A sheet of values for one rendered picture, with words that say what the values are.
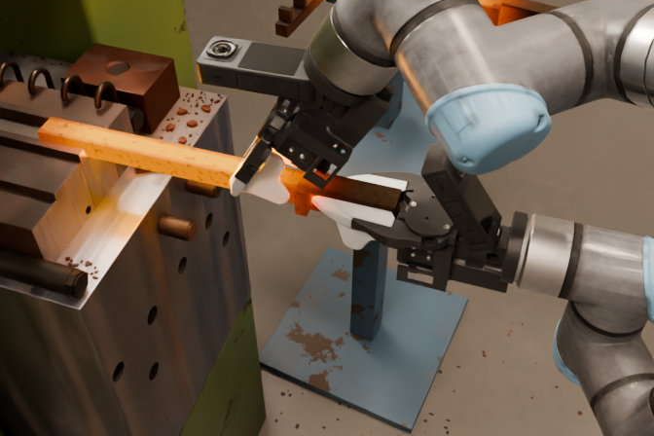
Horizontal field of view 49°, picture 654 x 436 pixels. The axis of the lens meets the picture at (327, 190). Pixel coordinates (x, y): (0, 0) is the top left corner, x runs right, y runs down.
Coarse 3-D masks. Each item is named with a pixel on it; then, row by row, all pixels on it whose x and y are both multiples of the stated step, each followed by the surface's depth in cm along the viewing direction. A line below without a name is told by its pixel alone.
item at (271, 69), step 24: (216, 48) 65; (240, 48) 66; (264, 48) 66; (288, 48) 66; (216, 72) 64; (240, 72) 64; (264, 72) 63; (288, 72) 63; (288, 96) 64; (312, 96) 64
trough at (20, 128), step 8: (0, 112) 85; (8, 112) 85; (16, 112) 85; (0, 120) 85; (8, 120) 85; (16, 120) 85; (24, 120) 85; (32, 120) 84; (40, 120) 84; (0, 128) 84; (8, 128) 84; (16, 128) 84; (24, 128) 84; (32, 128) 84; (32, 136) 83
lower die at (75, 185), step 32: (0, 96) 88; (32, 96) 88; (128, 128) 88; (0, 160) 80; (32, 160) 80; (64, 160) 80; (96, 160) 83; (0, 192) 78; (32, 192) 77; (64, 192) 78; (96, 192) 84; (0, 224) 75; (32, 224) 75; (64, 224) 79
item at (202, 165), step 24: (48, 120) 82; (72, 144) 80; (96, 144) 79; (120, 144) 79; (144, 144) 79; (168, 144) 79; (144, 168) 79; (168, 168) 78; (192, 168) 77; (216, 168) 76; (288, 168) 76; (312, 192) 73; (336, 192) 73; (360, 192) 73; (384, 192) 73
